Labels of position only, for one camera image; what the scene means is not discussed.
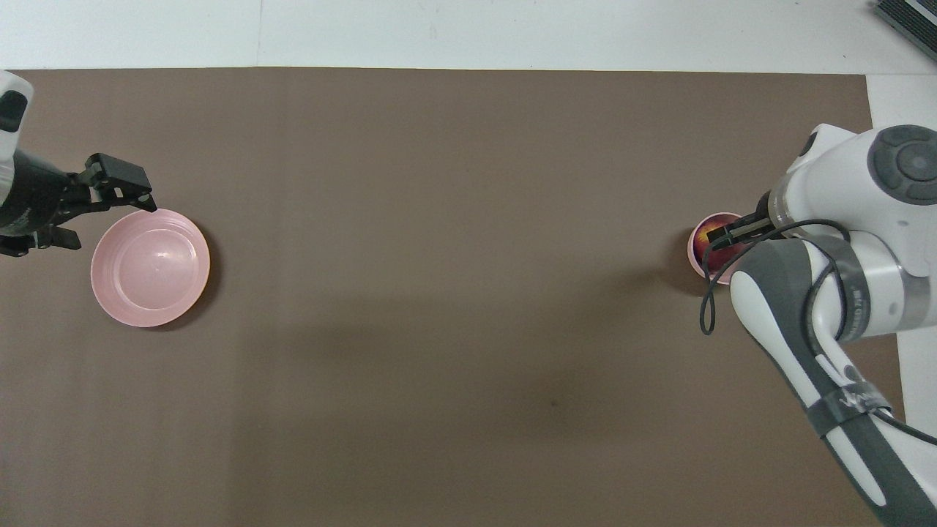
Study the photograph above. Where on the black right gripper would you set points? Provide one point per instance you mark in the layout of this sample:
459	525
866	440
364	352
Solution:
764	208

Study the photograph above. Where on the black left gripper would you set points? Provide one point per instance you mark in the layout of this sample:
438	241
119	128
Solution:
36	197

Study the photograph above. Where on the dark red apple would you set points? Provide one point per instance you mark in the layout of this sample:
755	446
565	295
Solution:
714	256

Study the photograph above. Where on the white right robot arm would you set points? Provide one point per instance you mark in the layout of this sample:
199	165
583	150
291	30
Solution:
842	183

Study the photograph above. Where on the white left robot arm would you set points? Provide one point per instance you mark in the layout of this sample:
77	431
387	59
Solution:
18	84

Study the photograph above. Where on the pink bowl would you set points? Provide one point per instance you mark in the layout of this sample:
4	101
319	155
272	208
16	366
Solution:
692	252

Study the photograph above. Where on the pink plate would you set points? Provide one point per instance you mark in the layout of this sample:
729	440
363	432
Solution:
150	267

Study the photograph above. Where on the dark ribbed device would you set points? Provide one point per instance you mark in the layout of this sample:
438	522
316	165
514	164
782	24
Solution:
915	22

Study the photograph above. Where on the brown table mat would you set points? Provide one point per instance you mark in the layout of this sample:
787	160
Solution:
439	293

